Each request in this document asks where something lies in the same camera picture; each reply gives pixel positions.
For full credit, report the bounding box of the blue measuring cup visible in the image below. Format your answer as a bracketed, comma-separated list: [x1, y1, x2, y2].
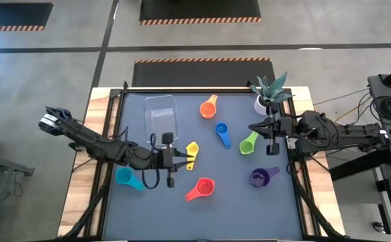
[214, 121, 232, 150]

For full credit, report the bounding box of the black coiled cable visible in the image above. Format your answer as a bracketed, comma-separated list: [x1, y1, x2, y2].
[372, 95, 391, 122]

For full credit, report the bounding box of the grey metal desk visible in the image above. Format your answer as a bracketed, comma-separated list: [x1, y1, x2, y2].
[0, 150, 35, 242]

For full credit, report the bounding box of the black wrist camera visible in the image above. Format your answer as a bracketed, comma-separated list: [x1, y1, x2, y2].
[279, 117, 294, 135]
[153, 149, 167, 169]

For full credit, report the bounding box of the grey workstation cart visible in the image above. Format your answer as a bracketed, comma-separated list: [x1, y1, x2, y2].
[366, 73, 391, 242]

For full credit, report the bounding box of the orange measuring cup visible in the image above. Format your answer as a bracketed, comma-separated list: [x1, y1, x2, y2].
[199, 94, 219, 120]

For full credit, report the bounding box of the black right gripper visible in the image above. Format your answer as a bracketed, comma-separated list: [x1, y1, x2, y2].
[248, 102, 296, 156]

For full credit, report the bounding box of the clear plastic basket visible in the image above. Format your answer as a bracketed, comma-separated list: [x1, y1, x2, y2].
[143, 94, 180, 151]

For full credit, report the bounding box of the black orange-striped floor mat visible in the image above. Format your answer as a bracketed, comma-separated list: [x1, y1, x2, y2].
[0, 2, 54, 32]
[132, 57, 276, 87]
[139, 0, 262, 26]

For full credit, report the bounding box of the black table frame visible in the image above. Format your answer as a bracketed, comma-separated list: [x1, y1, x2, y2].
[57, 80, 347, 242]

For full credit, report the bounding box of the purple measuring cup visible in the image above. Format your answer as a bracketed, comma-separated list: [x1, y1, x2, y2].
[249, 166, 281, 188]

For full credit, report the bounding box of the blue-grey table mat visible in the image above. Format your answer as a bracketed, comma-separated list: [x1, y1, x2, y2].
[103, 92, 304, 241]

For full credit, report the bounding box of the red measuring cup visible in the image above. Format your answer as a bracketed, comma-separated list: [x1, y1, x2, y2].
[184, 177, 216, 202]

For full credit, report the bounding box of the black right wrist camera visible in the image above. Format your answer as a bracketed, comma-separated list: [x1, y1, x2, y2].
[279, 117, 294, 135]

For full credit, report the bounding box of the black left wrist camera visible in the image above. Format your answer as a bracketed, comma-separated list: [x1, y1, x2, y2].
[153, 149, 167, 169]

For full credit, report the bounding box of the green measuring cup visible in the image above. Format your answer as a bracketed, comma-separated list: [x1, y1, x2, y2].
[238, 131, 259, 156]

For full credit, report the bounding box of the grey floor cable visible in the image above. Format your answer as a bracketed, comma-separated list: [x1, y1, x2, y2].
[312, 87, 370, 107]

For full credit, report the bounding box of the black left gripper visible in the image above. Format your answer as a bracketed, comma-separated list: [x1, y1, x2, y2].
[155, 132, 190, 188]

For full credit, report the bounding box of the black computer mouse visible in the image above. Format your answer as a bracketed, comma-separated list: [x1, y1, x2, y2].
[372, 220, 386, 234]

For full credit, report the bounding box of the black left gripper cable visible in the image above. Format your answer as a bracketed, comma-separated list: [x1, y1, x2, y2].
[140, 132, 161, 190]

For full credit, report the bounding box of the yellow measuring cup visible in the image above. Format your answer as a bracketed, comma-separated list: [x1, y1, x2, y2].
[185, 141, 200, 171]

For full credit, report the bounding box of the green plant in white pot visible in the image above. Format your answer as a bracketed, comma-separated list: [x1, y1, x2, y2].
[250, 71, 296, 116]

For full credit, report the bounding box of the teal measuring cup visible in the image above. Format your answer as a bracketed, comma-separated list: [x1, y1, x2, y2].
[115, 167, 145, 192]

